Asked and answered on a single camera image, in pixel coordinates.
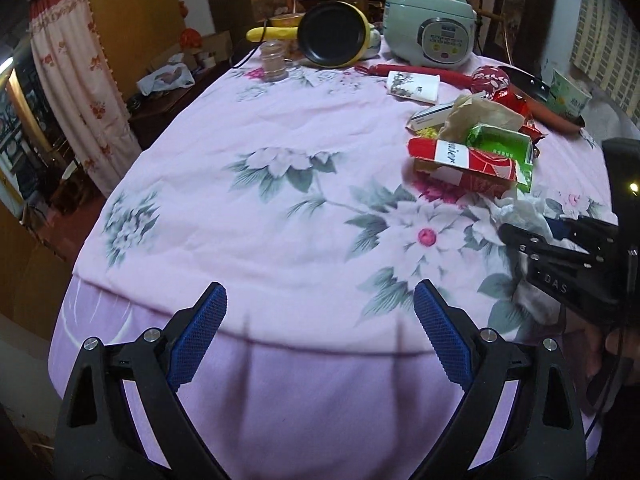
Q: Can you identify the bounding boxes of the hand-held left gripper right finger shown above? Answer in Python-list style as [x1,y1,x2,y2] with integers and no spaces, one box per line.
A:
[414,280,588,480]

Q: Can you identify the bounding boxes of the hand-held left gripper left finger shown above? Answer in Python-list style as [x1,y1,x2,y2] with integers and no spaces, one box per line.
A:
[54,281,236,480]

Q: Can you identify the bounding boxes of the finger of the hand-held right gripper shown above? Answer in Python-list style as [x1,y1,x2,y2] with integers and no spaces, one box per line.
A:
[499,222,601,268]
[546,215,623,247]

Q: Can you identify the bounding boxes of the white tissue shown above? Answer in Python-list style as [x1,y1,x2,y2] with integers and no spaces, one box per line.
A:
[492,191,568,261]

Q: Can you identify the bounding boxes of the red and white carton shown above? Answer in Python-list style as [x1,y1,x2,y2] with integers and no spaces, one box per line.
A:
[407,137,518,198]

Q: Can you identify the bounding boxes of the person's right hand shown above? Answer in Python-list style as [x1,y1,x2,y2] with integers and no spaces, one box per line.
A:
[564,305,626,392]

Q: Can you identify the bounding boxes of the green packet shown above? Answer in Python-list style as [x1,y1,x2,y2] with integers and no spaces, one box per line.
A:
[466,124,535,193]

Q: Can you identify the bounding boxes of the shiny red wrapper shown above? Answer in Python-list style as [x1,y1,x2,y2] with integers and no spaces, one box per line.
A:
[500,87,543,138]

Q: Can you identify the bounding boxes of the green paper cup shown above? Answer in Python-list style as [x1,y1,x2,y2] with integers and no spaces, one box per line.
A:
[550,70,593,120]

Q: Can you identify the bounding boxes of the pink floral blanket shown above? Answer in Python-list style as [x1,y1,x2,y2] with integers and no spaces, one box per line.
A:
[47,52,621,471]

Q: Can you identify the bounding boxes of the crumpled brown paper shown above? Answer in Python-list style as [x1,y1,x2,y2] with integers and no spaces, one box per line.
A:
[439,94,526,143]

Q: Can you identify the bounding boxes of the red patterned ladle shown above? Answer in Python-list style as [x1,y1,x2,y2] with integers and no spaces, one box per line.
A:
[357,62,512,103]

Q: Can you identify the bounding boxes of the white and blue small box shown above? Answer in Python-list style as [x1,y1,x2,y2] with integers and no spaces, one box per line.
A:
[409,102,458,133]

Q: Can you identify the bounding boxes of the white floral paper cup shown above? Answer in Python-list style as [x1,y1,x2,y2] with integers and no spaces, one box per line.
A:
[386,70,441,103]

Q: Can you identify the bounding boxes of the dark wooden cabinet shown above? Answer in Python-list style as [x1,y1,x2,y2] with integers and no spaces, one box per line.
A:
[127,60,231,151]

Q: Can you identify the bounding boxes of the pale green rice cooker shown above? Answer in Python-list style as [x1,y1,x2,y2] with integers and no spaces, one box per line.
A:
[382,0,478,67]

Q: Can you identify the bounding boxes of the white plastic bag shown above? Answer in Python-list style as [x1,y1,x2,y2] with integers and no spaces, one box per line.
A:
[136,62,196,96]

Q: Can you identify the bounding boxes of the white red-flowered curtain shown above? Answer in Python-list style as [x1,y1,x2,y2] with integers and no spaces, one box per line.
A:
[27,0,143,198]

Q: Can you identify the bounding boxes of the clear glass jar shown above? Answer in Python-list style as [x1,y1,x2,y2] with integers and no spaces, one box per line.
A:
[260,40,290,82]

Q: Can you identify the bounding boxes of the cardboard box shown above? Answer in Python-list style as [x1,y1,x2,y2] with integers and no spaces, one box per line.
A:
[150,30,233,71]

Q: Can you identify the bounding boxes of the yellow pan with black interior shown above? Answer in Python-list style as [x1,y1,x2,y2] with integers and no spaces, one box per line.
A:
[246,1,385,69]

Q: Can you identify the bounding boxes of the checked wall cloth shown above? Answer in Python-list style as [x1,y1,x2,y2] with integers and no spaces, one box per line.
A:
[570,0,640,111]

